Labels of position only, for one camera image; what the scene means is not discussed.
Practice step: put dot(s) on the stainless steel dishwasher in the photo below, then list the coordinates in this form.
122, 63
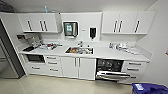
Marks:
111, 75

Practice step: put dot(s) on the white cup on plate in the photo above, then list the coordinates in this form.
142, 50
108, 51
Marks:
87, 51

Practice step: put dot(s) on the chrome sink faucet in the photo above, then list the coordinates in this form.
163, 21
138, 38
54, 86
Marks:
80, 44

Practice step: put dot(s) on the bowl with orange sponge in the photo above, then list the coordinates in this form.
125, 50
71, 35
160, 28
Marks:
73, 50

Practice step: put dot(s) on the black soap dispenser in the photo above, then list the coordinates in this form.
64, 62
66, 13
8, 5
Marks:
92, 32

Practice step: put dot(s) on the white two-door base cabinet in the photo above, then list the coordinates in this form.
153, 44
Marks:
78, 68

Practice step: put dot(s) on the steel paper towel dispenser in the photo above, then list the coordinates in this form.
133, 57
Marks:
70, 30

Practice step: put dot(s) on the small dish soap bottle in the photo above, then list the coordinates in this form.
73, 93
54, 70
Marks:
111, 45

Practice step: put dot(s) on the stack of white plates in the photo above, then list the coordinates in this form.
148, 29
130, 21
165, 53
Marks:
122, 46

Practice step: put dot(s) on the black built-in microwave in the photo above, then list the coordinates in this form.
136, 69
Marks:
35, 58

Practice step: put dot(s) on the white grey dish cloth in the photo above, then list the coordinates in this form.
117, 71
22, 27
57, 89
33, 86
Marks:
135, 51

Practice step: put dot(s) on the teal bottle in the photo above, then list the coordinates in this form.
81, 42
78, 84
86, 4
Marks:
46, 9

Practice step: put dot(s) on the white microwave cabinet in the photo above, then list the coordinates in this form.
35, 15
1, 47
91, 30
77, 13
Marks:
33, 68

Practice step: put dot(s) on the stainless steel refrigerator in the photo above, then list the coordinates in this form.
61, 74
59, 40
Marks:
10, 53

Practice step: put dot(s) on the small white wall label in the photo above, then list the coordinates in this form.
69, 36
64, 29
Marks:
83, 29

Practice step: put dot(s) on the white wall cabinet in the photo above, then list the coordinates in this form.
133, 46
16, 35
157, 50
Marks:
38, 22
128, 22

